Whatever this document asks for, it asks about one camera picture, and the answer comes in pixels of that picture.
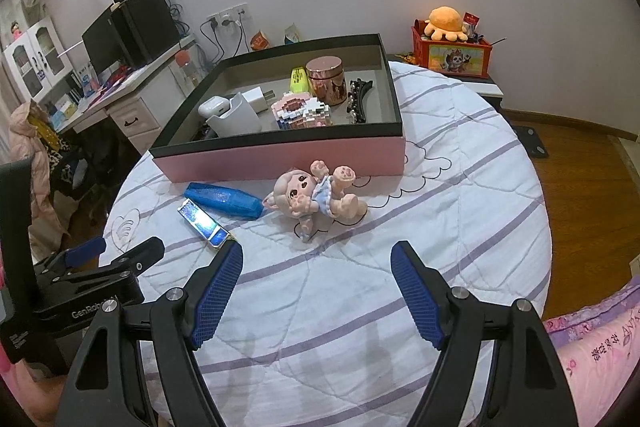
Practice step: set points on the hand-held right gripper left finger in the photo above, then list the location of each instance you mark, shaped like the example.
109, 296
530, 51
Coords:
217, 297

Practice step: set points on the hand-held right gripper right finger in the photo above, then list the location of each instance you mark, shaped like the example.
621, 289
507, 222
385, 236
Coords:
417, 297

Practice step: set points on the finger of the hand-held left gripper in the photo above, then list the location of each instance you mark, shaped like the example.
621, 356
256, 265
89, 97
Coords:
135, 254
87, 250

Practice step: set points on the shiny blue rectangular case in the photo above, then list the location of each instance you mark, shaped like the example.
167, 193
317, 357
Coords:
202, 222

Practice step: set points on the blue plastic case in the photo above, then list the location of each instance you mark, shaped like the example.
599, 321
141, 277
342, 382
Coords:
225, 202

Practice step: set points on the pink-haired doll figure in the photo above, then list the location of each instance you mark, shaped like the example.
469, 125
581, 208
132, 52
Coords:
300, 196

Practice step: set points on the pink box with black rim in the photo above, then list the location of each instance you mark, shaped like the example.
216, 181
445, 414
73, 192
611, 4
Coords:
300, 157

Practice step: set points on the white earbuds case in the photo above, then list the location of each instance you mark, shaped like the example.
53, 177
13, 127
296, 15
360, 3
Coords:
212, 106

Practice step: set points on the white plastic holder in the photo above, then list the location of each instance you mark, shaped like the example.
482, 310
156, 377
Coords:
241, 121

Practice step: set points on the white charger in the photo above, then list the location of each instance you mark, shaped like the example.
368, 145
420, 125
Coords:
257, 99

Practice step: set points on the black hair clip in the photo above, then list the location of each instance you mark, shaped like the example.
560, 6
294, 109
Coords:
357, 107

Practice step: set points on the block-built donut toy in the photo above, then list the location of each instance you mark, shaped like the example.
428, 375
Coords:
292, 103

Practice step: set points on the yellow highlighter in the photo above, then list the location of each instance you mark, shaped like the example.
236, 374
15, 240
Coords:
299, 79

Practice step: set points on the rose gold round jar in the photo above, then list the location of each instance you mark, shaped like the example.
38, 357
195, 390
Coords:
327, 82

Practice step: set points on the black office chair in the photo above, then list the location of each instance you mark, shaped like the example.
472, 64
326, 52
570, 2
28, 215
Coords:
85, 177

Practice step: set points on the pink puffer jacket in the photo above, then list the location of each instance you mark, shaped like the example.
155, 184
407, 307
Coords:
40, 187

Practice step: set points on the white striped quilted tablecloth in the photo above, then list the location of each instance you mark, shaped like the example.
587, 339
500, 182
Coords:
450, 217

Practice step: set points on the white desk with drawers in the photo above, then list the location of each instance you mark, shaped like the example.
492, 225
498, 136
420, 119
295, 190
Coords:
140, 117

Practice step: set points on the blue box on desk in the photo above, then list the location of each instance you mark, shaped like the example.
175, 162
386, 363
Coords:
86, 83

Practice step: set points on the pink printed quilt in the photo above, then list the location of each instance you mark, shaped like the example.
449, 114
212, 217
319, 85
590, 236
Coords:
600, 357

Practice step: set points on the black bathroom scale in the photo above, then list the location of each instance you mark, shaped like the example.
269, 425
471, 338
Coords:
532, 141

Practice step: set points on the clear bottle with orange cap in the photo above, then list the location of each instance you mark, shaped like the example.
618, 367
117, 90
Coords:
186, 67

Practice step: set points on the white glass-door cabinet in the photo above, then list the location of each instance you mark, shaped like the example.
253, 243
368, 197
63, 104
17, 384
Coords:
35, 57

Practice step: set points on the black computer monitor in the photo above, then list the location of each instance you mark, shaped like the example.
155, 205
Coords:
100, 42

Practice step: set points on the low white and black cabinet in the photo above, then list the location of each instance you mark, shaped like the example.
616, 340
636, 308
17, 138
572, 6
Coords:
492, 89

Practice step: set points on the black computer tower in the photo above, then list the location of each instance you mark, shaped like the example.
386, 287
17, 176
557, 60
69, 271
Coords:
145, 27

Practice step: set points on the small orange toy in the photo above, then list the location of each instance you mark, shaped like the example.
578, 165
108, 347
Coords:
405, 57

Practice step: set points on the red printed toy box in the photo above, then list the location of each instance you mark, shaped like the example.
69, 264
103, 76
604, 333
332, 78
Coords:
455, 57

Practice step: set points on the orange snack bag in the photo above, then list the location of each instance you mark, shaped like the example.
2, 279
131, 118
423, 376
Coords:
260, 41

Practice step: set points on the blue and white snack bag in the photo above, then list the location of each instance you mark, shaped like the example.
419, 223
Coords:
292, 34

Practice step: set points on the orange octopus plush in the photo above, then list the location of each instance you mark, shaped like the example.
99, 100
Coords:
445, 21

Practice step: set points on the small red packet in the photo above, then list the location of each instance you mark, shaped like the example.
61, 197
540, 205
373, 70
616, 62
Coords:
471, 22

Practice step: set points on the white wall power outlet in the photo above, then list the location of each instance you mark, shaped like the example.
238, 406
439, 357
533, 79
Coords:
227, 14

